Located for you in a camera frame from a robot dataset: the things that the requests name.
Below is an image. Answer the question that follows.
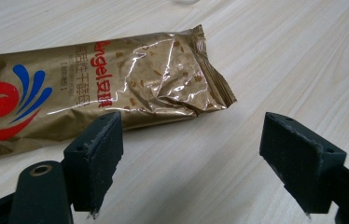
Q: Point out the gold foil packet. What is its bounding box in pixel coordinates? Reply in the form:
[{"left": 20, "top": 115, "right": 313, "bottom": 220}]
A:
[{"left": 0, "top": 24, "right": 238, "bottom": 164}]

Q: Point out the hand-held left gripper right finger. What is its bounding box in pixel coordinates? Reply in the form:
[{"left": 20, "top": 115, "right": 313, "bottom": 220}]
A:
[{"left": 258, "top": 111, "right": 348, "bottom": 216}]

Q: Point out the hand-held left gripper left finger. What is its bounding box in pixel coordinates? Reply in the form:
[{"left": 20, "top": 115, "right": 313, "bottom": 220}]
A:
[{"left": 62, "top": 110, "right": 124, "bottom": 218}]

